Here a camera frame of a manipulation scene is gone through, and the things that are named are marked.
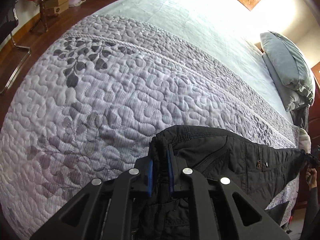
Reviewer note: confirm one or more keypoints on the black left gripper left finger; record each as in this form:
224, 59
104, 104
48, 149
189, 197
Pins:
102, 209

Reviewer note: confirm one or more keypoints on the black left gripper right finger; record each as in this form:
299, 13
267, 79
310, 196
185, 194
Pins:
219, 209

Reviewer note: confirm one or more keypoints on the black pants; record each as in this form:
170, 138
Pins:
260, 171

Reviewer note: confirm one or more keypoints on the person's right forearm dark sleeve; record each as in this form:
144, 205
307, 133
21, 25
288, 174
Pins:
311, 220

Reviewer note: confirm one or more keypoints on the person's right hand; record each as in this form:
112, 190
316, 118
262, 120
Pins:
311, 177

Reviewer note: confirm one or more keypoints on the white fleece blanket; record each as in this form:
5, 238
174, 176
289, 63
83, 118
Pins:
304, 141

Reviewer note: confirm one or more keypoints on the wooden headboard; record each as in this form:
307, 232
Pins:
314, 112

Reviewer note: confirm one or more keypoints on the grey pillow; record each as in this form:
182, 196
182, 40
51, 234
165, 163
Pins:
289, 70

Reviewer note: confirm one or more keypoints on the grey quilted floral bedspread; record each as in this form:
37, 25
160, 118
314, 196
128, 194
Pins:
95, 98

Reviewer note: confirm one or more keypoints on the wooden coat stand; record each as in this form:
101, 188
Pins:
43, 17

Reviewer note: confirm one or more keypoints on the cardboard boxes stack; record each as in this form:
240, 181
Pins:
55, 7

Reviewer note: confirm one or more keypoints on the metal frame chair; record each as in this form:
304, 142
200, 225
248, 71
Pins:
8, 23

